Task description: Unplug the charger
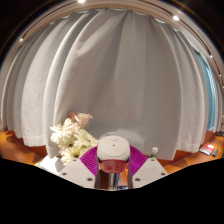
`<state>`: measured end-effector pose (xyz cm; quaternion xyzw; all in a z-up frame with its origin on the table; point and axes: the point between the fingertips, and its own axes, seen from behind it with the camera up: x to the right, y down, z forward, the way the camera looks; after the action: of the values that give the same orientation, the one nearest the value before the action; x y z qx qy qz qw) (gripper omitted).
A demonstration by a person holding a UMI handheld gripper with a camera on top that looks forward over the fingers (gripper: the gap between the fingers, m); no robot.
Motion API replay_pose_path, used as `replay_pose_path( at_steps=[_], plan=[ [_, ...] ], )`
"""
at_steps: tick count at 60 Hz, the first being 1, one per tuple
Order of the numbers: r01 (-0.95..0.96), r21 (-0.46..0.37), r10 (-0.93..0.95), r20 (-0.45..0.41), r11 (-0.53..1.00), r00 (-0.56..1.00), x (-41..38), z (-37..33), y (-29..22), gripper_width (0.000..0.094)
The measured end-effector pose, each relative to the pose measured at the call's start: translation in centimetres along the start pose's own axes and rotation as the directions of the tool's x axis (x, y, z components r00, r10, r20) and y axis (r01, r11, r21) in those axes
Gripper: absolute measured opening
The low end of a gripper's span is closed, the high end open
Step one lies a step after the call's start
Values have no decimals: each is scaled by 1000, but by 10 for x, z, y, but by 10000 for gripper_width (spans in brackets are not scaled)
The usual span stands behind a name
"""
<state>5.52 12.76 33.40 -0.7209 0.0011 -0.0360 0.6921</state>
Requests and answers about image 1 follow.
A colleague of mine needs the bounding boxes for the red and white charger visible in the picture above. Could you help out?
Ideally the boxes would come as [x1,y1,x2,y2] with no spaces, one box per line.
[96,135,131,174]

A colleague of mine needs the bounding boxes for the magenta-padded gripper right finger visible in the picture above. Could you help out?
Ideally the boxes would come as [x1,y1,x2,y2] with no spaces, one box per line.
[126,145,169,190]

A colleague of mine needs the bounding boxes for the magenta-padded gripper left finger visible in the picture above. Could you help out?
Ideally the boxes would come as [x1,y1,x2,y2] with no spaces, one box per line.
[59,145,101,190]

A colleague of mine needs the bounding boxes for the white and pink flowers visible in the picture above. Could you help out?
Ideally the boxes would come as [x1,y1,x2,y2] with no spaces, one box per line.
[49,112,99,167]

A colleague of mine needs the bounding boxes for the curtain rail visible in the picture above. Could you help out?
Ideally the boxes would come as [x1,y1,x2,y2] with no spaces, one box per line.
[16,0,224,84]

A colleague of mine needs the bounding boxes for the ceiling lights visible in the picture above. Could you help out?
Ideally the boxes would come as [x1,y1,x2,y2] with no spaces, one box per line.
[18,0,214,59]

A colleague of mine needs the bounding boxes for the white curtain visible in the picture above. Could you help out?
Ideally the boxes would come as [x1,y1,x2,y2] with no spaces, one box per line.
[0,8,214,161]

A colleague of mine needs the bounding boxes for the clear plastic drink bottle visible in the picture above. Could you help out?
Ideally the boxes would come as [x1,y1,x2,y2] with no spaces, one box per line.
[150,146,160,159]

